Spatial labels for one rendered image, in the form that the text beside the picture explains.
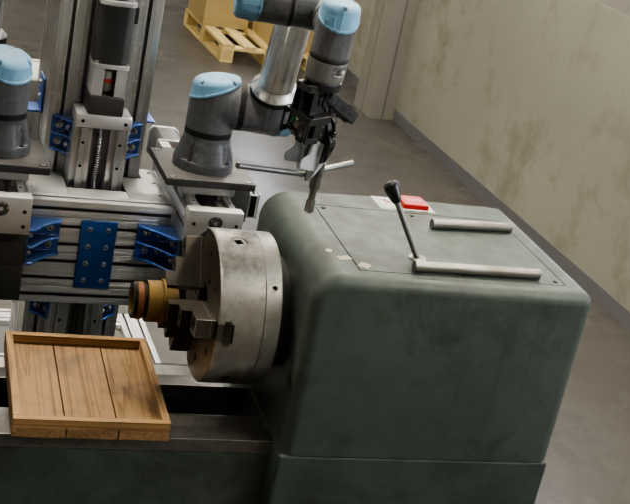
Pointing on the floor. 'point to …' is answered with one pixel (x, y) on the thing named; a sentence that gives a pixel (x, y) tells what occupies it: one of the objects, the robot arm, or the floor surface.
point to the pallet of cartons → (247, 39)
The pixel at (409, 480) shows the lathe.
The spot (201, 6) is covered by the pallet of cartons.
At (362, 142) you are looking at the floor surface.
